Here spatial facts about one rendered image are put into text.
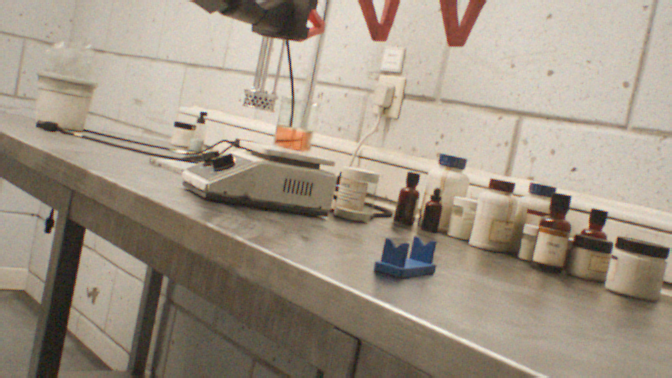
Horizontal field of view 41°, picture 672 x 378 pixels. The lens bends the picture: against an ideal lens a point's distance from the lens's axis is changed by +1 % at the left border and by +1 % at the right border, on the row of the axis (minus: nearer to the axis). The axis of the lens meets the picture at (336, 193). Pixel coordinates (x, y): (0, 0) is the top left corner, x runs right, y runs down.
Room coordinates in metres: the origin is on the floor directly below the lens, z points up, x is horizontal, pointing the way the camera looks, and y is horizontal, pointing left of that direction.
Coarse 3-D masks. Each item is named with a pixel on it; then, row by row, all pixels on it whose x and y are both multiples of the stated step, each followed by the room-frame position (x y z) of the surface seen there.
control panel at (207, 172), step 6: (234, 156) 1.34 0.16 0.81; (234, 162) 1.30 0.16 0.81; (240, 162) 1.29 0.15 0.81; (246, 162) 1.28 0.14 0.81; (192, 168) 1.34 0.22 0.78; (198, 168) 1.33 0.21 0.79; (204, 168) 1.32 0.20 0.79; (210, 168) 1.31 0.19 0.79; (228, 168) 1.27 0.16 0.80; (234, 168) 1.27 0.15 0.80; (198, 174) 1.29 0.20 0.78; (204, 174) 1.28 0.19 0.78; (210, 174) 1.27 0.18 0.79; (216, 174) 1.26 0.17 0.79
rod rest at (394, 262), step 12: (420, 240) 1.00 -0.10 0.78; (384, 252) 0.92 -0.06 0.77; (396, 252) 0.92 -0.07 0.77; (420, 252) 0.99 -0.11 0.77; (432, 252) 0.99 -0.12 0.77; (384, 264) 0.92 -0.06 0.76; (396, 264) 0.92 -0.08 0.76; (408, 264) 0.95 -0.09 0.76; (420, 264) 0.97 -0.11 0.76; (432, 264) 0.99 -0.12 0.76; (396, 276) 0.91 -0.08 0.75; (408, 276) 0.92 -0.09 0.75
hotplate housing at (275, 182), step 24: (240, 168) 1.26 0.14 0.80; (264, 168) 1.28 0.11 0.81; (288, 168) 1.29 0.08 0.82; (312, 168) 1.33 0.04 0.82; (216, 192) 1.25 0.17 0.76; (240, 192) 1.26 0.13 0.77; (264, 192) 1.28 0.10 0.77; (288, 192) 1.30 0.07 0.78; (312, 192) 1.31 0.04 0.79; (312, 216) 1.33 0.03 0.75
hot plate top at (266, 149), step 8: (240, 144) 1.37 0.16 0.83; (248, 144) 1.34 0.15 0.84; (256, 144) 1.34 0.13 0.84; (264, 152) 1.28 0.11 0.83; (272, 152) 1.28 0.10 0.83; (280, 152) 1.29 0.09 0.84; (288, 152) 1.30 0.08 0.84; (296, 152) 1.33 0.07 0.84; (304, 160) 1.31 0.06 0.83; (312, 160) 1.31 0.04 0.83; (320, 160) 1.32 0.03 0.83; (328, 160) 1.33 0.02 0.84
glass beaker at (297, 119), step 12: (288, 96) 1.34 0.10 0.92; (288, 108) 1.34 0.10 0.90; (300, 108) 1.34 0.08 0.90; (312, 108) 1.35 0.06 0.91; (288, 120) 1.34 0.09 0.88; (300, 120) 1.34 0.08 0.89; (312, 120) 1.35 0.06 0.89; (276, 132) 1.36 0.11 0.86; (288, 132) 1.34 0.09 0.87; (300, 132) 1.34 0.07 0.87; (312, 132) 1.36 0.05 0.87; (276, 144) 1.35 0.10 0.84; (288, 144) 1.34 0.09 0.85; (300, 144) 1.34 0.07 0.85
